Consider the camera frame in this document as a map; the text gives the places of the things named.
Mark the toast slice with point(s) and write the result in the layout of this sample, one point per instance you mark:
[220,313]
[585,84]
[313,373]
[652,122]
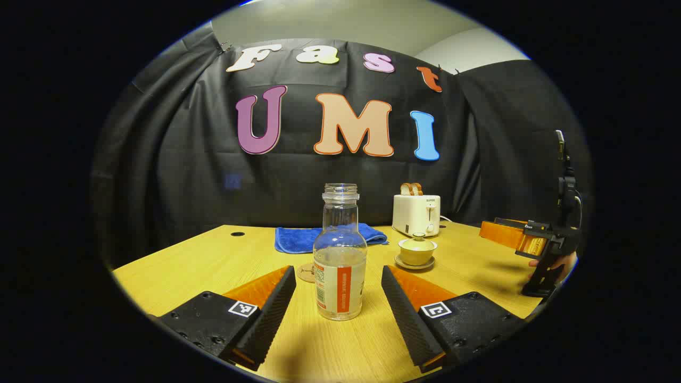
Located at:
[406,189]
[417,188]

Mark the cream teacup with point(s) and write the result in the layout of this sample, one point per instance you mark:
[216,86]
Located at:
[417,257]

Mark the round cork coaster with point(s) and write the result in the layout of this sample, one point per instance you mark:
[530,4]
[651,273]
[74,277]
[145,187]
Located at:
[306,273]

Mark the cream saucer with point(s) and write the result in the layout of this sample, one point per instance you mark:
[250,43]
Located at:
[414,265]

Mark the clear glass water bottle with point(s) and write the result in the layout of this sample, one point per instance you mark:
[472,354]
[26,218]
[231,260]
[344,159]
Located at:
[340,287]

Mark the white toaster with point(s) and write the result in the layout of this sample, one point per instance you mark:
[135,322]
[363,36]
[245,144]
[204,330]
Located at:
[415,215]

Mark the cream teacup lid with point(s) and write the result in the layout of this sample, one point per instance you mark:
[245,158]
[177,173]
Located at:
[417,243]

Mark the blue towel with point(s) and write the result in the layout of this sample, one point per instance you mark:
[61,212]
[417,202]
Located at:
[298,239]

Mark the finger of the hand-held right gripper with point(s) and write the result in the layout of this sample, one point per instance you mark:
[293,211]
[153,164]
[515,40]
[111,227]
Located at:
[534,225]
[511,238]

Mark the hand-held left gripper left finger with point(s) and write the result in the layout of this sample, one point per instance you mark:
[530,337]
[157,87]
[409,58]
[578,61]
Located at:
[271,314]

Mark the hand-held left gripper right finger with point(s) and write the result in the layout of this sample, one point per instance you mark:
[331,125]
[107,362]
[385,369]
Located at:
[407,319]

